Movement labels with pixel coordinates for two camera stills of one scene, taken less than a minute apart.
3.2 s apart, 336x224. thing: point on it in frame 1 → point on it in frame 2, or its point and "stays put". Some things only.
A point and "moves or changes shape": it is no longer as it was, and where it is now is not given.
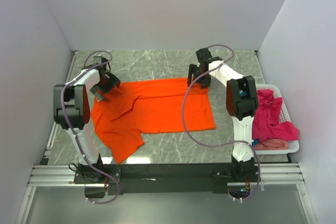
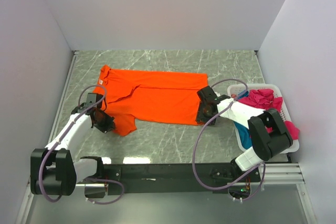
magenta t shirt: [266, 124] stays put
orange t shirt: [151, 106] moves or changes shape
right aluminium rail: [281, 173] stays put
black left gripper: [113, 81] → [109, 124]
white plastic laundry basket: [284, 115] stays put
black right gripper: [192, 69] → [200, 116]
